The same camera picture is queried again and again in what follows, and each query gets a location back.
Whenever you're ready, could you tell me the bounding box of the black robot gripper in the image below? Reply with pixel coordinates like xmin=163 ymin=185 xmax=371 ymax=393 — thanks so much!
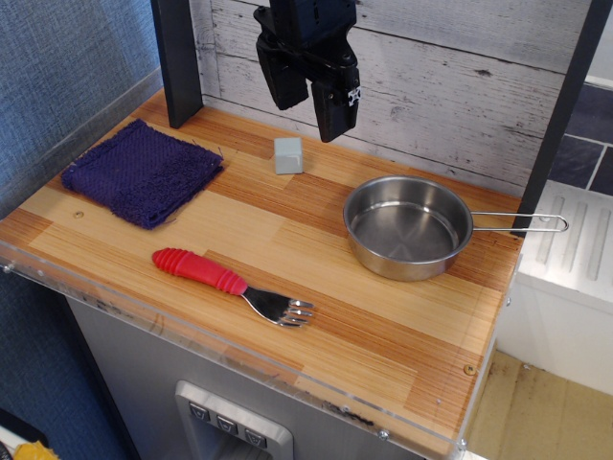
xmin=254 ymin=1 xmax=360 ymax=143

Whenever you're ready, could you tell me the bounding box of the grey cube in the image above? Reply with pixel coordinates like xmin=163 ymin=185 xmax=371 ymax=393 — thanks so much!
xmin=274 ymin=137 xmax=304 ymax=174

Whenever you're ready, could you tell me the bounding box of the stainless steel pan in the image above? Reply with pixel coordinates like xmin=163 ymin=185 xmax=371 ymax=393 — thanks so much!
xmin=343 ymin=175 xmax=569 ymax=282

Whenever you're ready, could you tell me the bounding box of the purple folded towel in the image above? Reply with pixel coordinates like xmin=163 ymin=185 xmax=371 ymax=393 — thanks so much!
xmin=61 ymin=119 xmax=223 ymax=230

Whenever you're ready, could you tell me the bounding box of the clear acrylic table edge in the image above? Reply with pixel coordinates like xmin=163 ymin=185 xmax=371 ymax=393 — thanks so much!
xmin=1 ymin=234 xmax=517 ymax=459

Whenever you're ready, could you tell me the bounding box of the white ribbed appliance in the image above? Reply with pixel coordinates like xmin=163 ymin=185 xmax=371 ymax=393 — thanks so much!
xmin=496 ymin=181 xmax=612 ymax=393

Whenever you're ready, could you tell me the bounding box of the silver button control panel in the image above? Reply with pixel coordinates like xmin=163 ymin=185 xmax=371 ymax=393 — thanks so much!
xmin=174 ymin=380 xmax=295 ymax=459

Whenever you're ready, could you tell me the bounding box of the yellow object at corner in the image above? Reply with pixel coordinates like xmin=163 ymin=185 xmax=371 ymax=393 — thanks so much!
xmin=12 ymin=442 xmax=59 ymax=460

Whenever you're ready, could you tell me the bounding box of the black left vertical post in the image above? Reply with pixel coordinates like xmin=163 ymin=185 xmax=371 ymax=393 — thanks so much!
xmin=150 ymin=0 xmax=203 ymax=128

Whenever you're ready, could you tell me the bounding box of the black vertical post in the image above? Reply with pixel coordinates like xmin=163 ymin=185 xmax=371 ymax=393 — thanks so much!
xmin=511 ymin=0 xmax=612 ymax=238
xmin=150 ymin=0 xmax=203 ymax=128

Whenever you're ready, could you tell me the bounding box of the red handled metal fork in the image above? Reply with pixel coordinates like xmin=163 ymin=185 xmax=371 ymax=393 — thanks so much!
xmin=151 ymin=248 xmax=314 ymax=327

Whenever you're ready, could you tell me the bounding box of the black right vertical post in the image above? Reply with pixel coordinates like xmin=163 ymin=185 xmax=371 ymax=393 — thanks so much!
xmin=511 ymin=0 xmax=612 ymax=238

